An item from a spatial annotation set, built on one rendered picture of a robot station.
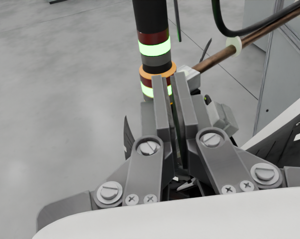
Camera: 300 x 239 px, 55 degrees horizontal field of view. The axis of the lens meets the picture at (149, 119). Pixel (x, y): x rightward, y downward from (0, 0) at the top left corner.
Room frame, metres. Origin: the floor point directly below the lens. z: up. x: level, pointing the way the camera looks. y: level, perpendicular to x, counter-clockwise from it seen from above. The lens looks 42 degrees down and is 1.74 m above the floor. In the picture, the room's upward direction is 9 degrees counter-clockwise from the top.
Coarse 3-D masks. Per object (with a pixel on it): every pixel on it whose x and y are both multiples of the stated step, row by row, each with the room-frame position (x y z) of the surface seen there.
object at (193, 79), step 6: (186, 66) 0.32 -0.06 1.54; (192, 72) 0.30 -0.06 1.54; (198, 72) 0.30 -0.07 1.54; (186, 78) 0.29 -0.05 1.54; (192, 78) 0.29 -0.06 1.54; (198, 78) 0.30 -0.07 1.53; (192, 84) 0.29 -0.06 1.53; (198, 84) 0.30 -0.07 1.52; (192, 90) 0.29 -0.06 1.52; (198, 90) 0.29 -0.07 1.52; (180, 156) 0.25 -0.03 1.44
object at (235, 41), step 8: (216, 0) 0.33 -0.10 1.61; (296, 0) 0.45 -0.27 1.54; (216, 8) 0.33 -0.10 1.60; (288, 8) 0.42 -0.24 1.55; (296, 8) 0.43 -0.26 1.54; (216, 16) 0.33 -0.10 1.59; (272, 16) 0.40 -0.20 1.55; (280, 16) 0.40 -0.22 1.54; (216, 24) 0.34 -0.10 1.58; (224, 24) 0.34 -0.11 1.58; (256, 24) 0.38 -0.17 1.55; (264, 24) 0.38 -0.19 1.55; (224, 32) 0.34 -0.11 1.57; (232, 32) 0.35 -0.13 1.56; (240, 32) 0.36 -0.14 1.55; (248, 32) 0.37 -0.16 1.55; (232, 40) 0.36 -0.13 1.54; (240, 40) 0.35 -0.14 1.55; (240, 48) 0.34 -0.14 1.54; (232, 56) 0.35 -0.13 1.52
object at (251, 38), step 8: (288, 16) 0.42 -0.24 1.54; (296, 16) 0.43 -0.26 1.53; (272, 24) 0.40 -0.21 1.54; (280, 24) 0.40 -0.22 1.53; (256, 32) 0.38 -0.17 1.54; (264, 32) 0.38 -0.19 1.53; (248, 40) 0.36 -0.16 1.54; (256, 40) 0.38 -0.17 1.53; (224, 48) 0.35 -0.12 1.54; (232, 48) 0.35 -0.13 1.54; (216, 56) 0.33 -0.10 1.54; (224, 56) 0.34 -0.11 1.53; (200, 64) 0.32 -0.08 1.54; (208, 64) 0.32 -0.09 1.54; (216, 64) 0.33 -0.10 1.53; (200, 72) 0.31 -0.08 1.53
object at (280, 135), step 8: (296, 120) 0.32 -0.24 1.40; (280, 128) 0.35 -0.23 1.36; (288, 128) 0.31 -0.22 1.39; (296, 128) 0.29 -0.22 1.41; (272, 136) 0.33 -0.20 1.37; (280, 136) 0.30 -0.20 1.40; (288, 136) 0.28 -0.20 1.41; (256, 144) 0.34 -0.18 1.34; (264, 144) 0.30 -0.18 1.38; (272, 144) 0.29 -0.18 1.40; (280, 144) 0.27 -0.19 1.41; (288, 144) 0.26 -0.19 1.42; (296, 144) 0.25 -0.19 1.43; (256, 152) 0.29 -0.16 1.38; (264, 152) 0.27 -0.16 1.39; (272, 152) 0.26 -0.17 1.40; (280, 152) 0.25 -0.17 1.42; (288, 152) 0.24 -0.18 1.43; (296, 152) 0.23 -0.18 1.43; (272, 160) 0.24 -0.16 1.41; (280, 160) 0.23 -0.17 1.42; (288, 160) 0.23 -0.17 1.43; (296, 160) 0.22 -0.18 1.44
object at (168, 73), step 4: (140, 68) 0.29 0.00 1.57; (172, 68) 0.28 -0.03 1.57; (140, 72) 0.28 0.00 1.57; (144, 72) 0.28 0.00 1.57; (168, 72) 0.27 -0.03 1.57; (172, 72) 0.27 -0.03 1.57; (144, 76) 0.27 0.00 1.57; (148, 76) 0.27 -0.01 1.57; (164, 76) 0.26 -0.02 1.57; (168, 76) 0.27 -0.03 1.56; (148, 96) 0.27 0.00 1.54
